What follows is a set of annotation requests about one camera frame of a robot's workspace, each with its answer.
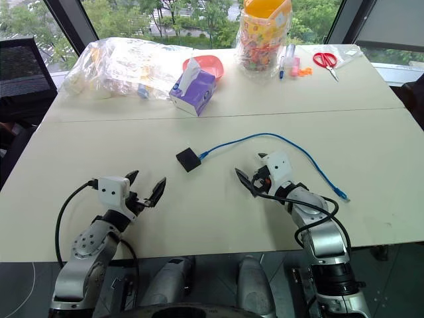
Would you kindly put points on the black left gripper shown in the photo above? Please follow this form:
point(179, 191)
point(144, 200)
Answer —
point(137, 203)

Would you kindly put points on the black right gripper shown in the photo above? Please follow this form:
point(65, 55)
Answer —
point(262, 180)

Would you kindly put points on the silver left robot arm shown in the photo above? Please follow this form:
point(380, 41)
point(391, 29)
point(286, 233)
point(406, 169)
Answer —
point(89, 245)

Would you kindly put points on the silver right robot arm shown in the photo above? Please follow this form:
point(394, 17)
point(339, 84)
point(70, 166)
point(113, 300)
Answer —
point(321, 238)

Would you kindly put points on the small black box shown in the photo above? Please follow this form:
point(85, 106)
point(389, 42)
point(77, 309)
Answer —
point(189, 159)

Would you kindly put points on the purple tissue box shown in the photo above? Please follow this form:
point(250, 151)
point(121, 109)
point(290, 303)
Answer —
point(195, 94)

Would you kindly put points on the grey rounded robot leg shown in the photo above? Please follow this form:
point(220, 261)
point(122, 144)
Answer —
point(255, 285)
point(169, 281)

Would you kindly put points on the blue pen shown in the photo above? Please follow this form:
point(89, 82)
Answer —
point(281, 71)

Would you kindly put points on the pink eraser block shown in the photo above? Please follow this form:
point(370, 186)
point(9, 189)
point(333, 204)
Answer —
point(295, 68)

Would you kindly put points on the orange plastic clip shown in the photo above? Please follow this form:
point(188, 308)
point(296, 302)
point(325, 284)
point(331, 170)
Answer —
point(304, 72)

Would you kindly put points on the pink plastic bowl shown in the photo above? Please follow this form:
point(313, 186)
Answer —
point(212, 66)

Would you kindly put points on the clear plastic bag with items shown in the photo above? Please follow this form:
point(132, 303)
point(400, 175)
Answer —
point(116, 66)

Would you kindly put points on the clear bag of colourful snacks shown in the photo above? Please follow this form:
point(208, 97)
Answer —
point(261, 46)

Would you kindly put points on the clear flat plastic bag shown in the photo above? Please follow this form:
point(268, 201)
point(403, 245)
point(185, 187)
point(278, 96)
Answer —
point(348, 54)

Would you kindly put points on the orange plastic container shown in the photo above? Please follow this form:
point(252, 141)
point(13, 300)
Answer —
point(261, 8)

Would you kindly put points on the black mesh office chair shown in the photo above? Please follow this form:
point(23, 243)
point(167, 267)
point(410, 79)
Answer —
point(23, 73)

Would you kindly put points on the dark chair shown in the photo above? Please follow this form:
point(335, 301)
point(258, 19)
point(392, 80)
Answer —
point(412, 102)

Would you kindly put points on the grey roller blind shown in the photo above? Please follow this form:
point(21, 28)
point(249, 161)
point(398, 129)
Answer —
point(391, 23)

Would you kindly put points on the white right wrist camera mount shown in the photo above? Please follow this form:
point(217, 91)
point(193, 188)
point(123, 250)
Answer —
point(280, 167)

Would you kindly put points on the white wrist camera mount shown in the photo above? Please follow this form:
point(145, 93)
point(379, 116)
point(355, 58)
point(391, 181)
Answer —
point(280, 167)
point(112, 192)

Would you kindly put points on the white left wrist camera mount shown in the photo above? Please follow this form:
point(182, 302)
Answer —
point(112, 192)

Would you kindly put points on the black window frame post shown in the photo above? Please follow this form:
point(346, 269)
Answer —
point(342, 20)
point(71, 23)

